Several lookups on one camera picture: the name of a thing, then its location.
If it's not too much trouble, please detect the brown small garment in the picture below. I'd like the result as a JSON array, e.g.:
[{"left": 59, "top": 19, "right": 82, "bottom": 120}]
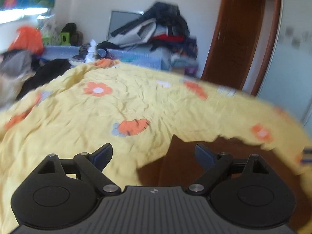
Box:
[{"left": 137, "top": 135, "right": 311, "bottom": 231}]

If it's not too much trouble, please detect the orange cloth item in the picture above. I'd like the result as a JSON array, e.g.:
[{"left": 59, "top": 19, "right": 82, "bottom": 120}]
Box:
[{"left": 8, "top": 25, "right": 44, "bottom": 55}]

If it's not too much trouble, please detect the yellow carrot-print bed sheet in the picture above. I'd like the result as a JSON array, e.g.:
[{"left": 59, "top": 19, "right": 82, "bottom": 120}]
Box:
[{"left": 1, "top": 63, "right": 311, "bottom": 233}]

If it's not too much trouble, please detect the grey flat screen panel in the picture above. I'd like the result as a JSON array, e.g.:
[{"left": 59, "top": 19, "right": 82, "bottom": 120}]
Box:
[{"left": 106, "top": 10, "right": 144, "bottom": 41}]

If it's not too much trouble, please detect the blue striped fabric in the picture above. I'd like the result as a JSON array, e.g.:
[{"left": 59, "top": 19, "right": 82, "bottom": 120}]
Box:
[{"left": 41, "top": 46, "right": 162, "bottom": 70}]

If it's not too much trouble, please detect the pile of assorted clothes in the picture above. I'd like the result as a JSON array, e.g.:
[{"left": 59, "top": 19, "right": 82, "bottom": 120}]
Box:
[{"left": 97, "top": 2, "right": 199, "bottom": 77}]

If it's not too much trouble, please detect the brown wooden door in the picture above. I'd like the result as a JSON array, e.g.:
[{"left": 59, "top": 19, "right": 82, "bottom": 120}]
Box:
[{"left": 201, "top": 0, "right": 281, "bottom": 96}]

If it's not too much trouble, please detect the dark and green toy clutter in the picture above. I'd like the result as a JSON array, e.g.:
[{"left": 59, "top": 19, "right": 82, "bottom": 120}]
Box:
[{"left": 40, "top": 23, "right": 83, "bottom": 47}]

